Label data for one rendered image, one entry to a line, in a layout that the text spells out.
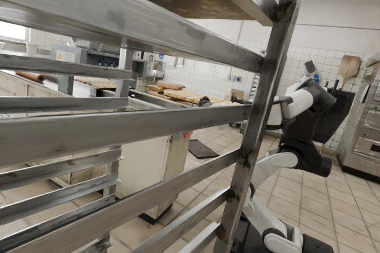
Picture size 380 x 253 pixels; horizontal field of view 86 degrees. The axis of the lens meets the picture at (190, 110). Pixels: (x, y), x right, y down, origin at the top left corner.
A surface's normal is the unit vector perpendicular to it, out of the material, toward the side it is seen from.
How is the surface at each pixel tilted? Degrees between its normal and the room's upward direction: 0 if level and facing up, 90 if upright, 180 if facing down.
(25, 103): 90
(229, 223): 90
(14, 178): 90
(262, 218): 90
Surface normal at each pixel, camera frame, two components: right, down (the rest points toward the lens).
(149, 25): 0.76, 0.28
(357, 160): -0.52, 0.08
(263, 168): -0.58, 0.44
